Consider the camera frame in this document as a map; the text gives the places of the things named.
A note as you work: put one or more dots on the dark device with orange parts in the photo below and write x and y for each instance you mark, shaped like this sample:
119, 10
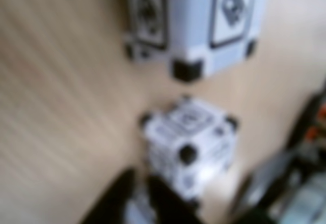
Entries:
313, 122

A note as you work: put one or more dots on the white cube layers symbol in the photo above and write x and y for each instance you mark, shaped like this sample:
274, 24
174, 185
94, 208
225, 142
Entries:
193, 30

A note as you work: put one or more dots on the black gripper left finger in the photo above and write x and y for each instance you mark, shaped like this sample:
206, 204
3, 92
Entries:
112, 203

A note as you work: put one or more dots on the white cube lamp symbol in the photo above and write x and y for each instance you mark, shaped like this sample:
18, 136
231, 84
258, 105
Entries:
208, 152

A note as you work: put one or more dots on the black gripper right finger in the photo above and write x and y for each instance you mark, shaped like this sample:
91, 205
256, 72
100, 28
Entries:
168, 208

